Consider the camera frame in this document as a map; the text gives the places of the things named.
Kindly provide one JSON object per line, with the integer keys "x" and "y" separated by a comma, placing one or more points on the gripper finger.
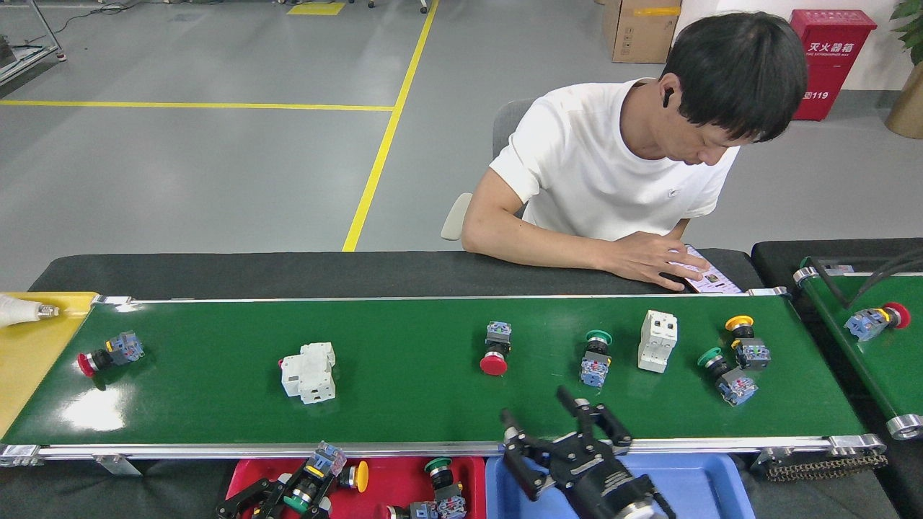
{"x": 523, "y": 472}
{"x": 611, "y": 427}
{"x": 317, "y": 510}
{"x": 249, "y": 499}

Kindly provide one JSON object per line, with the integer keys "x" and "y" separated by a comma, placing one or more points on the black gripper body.
{"x": 606, "y": 483}

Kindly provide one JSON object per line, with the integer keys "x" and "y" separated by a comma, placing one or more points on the white circuit breaker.
{"x": 310, "y": 375}
{"x": 657, "y": 342}

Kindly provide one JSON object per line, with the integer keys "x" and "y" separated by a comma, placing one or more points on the person's right forearm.
{"x": 541, "y": 249}

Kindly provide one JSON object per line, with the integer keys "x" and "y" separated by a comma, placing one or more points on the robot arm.
{"x": 644, "y": 515}

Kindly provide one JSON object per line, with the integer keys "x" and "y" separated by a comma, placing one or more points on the person's left forearm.
{"x": 679, "y": 231}

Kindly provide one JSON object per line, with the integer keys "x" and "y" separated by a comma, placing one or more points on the green conveyor belt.
{"x": 887, "y": 367}
{"x": 404, "y": 389}

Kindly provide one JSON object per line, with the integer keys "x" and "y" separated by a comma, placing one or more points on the yellow tray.
{"x": 29, "y": 360}

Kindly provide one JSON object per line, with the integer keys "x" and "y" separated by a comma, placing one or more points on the person's right hand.
{"x": 649, "y": 259}

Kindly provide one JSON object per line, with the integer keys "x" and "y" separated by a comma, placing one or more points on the red plastic bin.
{"x": 396, "y": 479}

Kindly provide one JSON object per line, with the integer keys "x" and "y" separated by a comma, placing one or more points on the blue plastic bin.
{"x": 707, "y": 490}

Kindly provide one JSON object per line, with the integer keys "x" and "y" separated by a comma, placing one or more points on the smartphone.
{"x": 721, "y": 281}

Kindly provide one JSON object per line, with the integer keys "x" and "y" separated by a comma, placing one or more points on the person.
{"x": 577, "y": 173}

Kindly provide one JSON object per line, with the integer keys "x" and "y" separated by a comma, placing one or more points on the white light bulb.
{"x": 18, "y": 311}

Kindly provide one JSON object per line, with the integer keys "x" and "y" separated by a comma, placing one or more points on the grey office chair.
{"x": 508, "y": 122}

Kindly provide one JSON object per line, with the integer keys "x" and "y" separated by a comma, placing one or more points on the black earbud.
{"x": 668, "y": 96}

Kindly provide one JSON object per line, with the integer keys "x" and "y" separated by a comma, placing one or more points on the cardboard box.
{"x": 638, "y": 32}

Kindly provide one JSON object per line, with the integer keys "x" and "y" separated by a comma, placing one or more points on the potted plant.
{"x": 907, "y": 108}

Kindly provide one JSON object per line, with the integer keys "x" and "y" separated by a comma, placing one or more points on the red fire extinguisher box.
{"x": 836, "y": 43}

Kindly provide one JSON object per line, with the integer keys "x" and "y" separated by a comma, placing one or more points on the metal cart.
{"x": 18, "y": 68}

